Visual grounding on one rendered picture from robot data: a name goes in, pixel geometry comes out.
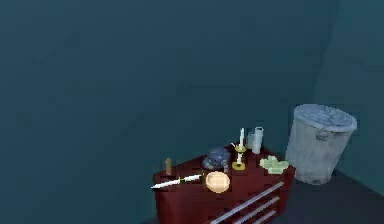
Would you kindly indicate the grey metal trash can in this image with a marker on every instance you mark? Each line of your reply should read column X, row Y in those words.
column 316, row 146

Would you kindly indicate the grey blue rounded lump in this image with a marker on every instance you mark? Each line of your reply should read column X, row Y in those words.
column 217, row 158

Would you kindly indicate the small brown bottle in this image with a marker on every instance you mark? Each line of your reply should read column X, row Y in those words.
column 168, row 166

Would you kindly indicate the white candle on gold holder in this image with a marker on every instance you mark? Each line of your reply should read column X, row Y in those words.
column 239, row 153

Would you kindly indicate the pale grey tall vase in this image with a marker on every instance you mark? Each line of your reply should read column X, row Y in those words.
column 256, row 140

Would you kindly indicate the white sword with gold guard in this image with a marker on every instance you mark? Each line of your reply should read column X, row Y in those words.
column 173, row 182

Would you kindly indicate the round tan bowl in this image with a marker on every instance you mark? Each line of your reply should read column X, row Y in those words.
column 217, row 182

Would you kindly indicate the dark red chest of drawers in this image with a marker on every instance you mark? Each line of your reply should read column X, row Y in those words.
column 196, row 203

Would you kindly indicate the pale green cloth lump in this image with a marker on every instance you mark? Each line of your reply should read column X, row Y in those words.
column 274, row 165

